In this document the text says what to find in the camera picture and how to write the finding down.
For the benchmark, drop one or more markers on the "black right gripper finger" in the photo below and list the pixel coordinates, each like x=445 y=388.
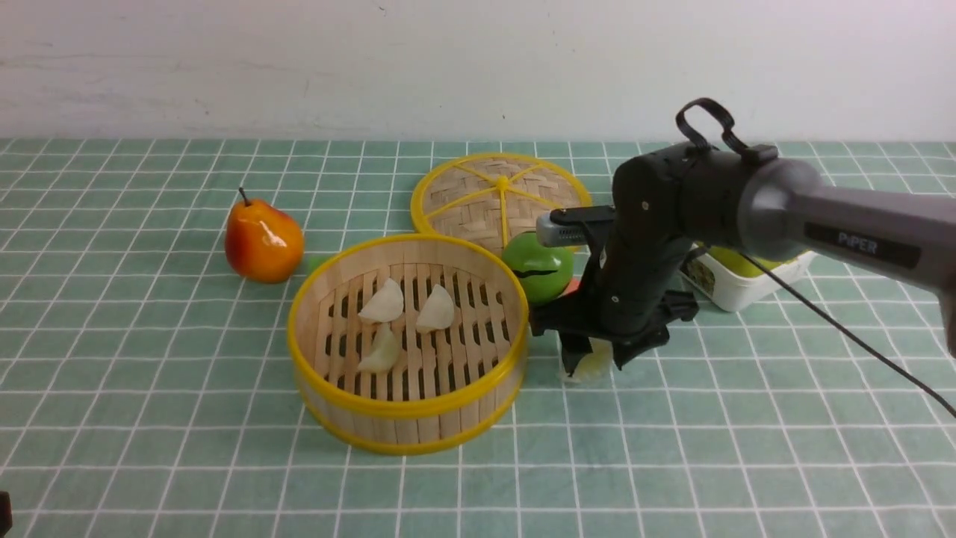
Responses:
x=574 y=348
x=624 y=352

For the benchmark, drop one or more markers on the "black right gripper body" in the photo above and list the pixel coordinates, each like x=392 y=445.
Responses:
x=624 y=294

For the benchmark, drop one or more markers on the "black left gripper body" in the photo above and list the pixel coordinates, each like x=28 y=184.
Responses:
x=6 y=514

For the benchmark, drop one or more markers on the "translucent greenish dumpling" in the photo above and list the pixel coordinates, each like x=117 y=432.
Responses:
x=593 y=367

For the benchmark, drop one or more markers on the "white dumpling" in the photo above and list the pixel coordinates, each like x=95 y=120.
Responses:
x=385 y=305
x=437 y=313

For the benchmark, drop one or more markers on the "pale dumpling bottom edge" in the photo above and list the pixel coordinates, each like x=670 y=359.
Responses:
x=383 y=353

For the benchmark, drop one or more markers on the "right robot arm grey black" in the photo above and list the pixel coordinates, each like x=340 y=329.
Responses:
x=751 y=201

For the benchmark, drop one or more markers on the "bamboo steamer tray yellow rim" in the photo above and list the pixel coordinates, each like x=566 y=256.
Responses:
x=447 y=386

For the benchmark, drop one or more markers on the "woven bamboo steamer lid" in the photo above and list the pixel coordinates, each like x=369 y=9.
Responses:
x=489 y=198

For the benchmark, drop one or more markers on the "small green block behind steamer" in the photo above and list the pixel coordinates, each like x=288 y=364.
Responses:
x=315 y=262

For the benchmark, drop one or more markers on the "orange foam cube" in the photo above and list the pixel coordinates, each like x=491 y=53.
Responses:
x=572 y=286

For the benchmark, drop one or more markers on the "green toy ball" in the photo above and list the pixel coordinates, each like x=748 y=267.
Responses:
x=544 y=272

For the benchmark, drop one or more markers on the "green lidded white plastic box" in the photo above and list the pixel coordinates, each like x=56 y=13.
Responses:
x=730 y=281

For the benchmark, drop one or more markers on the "green checkered tablecloth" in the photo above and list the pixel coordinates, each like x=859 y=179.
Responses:
x=147 y=391

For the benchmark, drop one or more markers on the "orange red toy pear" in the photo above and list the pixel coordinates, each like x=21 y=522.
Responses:
x=262 y=243

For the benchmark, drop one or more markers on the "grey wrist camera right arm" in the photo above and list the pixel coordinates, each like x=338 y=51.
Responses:
x=579 y=226

